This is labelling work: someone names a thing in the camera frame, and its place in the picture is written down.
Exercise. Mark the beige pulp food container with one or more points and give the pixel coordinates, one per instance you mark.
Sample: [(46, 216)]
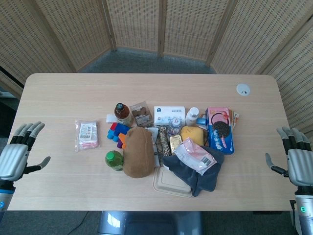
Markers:
[(168, 182)]

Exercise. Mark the pink sachet packet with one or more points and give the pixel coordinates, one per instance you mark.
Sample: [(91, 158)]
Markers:
[(87, 135)]

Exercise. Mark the colourful toy building blocks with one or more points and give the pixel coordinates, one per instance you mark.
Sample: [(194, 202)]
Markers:
[(118, 135)]

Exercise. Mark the gold metal bar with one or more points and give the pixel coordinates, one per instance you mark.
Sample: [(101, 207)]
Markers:
[(175, 143)]

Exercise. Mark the white plastic bottle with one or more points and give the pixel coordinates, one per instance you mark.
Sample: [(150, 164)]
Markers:
[(192, 115)]

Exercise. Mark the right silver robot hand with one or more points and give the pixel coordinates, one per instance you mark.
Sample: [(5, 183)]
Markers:
[(297, 161)]

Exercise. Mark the orange and white snack packets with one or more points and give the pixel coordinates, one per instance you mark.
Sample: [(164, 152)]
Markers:
[(235, 118)]

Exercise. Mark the woven bamboo folding screen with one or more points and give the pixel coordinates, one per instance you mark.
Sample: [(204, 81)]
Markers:
[(156, 31)]

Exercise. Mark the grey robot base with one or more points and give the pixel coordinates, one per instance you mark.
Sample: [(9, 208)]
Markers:
[(149, 222)]

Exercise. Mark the dark grey cloth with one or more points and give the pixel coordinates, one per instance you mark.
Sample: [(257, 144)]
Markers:
[(195, 176)]

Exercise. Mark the clear bag of brown snacks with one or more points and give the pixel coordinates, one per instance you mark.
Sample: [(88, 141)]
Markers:
[(141, 113)]

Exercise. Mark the white paper card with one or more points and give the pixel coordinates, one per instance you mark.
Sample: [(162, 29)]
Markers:
[(111, 118)]

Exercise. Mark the brown plush toy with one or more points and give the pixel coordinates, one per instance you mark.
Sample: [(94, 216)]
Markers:
[(138, 153)]

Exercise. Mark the tiger striped fabric item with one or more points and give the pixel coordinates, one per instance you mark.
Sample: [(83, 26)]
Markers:
[(163, 144)]

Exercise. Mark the yellow sponge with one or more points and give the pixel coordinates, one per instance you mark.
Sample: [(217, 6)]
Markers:
[(192, 135)]

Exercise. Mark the brown tea bottle black cap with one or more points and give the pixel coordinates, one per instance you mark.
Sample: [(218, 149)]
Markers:
[(122, 115)]

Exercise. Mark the white and blue tissue box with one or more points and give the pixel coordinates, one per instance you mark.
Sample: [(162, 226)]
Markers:
[(169, 115)]

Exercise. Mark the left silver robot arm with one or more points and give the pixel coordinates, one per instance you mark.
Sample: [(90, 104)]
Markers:
[(4, 195)]

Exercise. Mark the blue and pink Oreo box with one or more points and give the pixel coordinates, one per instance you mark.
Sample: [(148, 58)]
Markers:
[(220, 129)]

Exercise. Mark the pink and white plastic pouch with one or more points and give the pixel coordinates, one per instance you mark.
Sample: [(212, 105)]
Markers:
[(194, 156)]

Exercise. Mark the small blue box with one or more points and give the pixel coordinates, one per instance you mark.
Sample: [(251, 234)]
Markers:
[(201, 121)]

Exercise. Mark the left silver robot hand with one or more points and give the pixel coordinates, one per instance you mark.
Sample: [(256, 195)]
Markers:
[(12, 156)]

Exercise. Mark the green bottle green cap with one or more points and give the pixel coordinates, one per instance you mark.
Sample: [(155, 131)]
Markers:
[(114, 160)]

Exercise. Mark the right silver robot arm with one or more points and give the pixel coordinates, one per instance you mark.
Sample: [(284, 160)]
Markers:
[(303, 208)]

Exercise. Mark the small clear water bottle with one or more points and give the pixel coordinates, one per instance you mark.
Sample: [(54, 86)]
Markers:
[(174, 127)]

